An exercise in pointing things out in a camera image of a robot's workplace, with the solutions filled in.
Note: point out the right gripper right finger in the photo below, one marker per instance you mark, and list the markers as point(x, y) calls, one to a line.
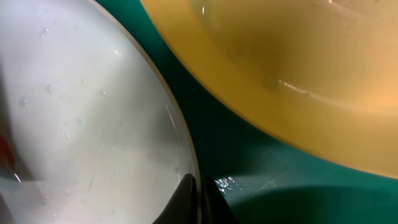
point(214, 208)

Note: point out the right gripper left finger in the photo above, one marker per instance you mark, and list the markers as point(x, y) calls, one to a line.
point(182, 207)

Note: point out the light blue plate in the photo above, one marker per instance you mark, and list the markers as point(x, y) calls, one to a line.
point(90, 131)

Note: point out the teal plastic tray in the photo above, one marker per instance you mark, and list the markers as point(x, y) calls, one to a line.
point(273, 182)

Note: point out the far yellow-green plate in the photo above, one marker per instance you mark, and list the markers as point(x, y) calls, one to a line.
point(318, 75)

